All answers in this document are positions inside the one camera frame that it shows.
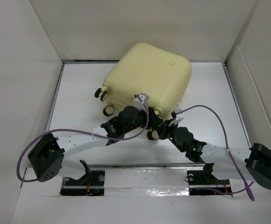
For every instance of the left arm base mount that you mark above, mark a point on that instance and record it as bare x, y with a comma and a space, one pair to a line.
90, 184

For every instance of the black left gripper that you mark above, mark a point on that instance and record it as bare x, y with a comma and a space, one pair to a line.
153, 121

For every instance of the metal rail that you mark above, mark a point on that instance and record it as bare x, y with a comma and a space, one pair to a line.
186, 165

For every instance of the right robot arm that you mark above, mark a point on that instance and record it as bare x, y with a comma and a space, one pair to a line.
252, 164

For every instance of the yellow hard-shell suitcase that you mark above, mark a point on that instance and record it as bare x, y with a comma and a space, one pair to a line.
162, 75

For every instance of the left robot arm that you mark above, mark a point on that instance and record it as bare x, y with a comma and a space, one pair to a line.
48, 154

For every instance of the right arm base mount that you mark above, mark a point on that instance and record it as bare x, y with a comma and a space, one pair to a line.
201, 184

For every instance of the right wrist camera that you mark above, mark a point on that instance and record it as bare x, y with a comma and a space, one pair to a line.
177, 117

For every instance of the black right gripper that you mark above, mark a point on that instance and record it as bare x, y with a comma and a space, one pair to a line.
164, 128

